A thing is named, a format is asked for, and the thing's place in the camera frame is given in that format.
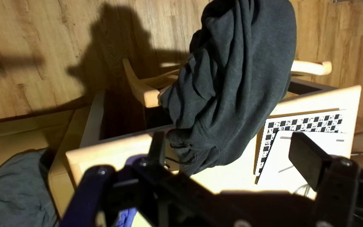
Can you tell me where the grey cloth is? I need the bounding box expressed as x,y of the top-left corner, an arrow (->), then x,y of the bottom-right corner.
0,151 -> 61,227

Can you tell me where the checkerboard calibration paper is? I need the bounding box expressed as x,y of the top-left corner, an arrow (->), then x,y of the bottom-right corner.
255,110 -> 353,200

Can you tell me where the dark grey hooded garment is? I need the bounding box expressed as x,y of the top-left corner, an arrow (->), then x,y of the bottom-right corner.
158,0 -> 299,177

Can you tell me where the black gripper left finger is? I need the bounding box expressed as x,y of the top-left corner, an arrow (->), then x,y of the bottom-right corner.
60,165 -> 119,227

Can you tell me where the light wooden table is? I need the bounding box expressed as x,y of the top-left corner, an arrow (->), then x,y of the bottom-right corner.
66,85 -> 363,201

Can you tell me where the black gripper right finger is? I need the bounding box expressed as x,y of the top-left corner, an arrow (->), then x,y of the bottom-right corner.
288,132 -> 362,227

